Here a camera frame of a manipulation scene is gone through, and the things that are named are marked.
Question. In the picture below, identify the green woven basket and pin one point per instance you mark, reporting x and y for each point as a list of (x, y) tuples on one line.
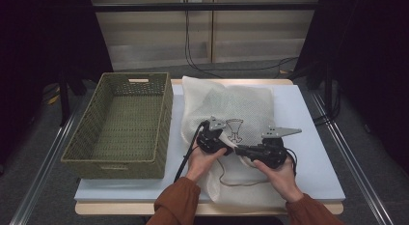
[(128, 122)]

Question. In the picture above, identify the person's left hand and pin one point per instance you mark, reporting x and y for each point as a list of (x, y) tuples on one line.
[(201, 165)]

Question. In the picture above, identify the person's right hand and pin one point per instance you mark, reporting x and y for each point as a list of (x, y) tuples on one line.
[(283, 181)]

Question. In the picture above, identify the dark curtain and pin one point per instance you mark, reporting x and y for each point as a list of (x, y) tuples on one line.
[(38, 41), (369, 57)]

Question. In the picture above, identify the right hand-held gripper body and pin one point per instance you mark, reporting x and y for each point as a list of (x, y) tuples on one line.
[(273, 152)]

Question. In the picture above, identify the black metal stand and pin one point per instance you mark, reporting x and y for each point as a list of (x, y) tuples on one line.
[(328, 90), (64, 102)]

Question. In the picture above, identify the light blue foam mat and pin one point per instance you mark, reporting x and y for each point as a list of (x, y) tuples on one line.
[(305, 122)]

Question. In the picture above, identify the yellow tape piece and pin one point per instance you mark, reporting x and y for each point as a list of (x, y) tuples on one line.
[(53, 99)]

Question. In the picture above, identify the metal floor rail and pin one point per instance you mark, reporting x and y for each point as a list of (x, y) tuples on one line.
[(41, 173), (353, 173)]

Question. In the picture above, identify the black horizontal bar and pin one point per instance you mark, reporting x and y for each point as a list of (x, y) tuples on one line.
[(205, 6)]

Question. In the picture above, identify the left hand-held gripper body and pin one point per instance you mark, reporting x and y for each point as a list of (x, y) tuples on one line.
[(210, 139)]

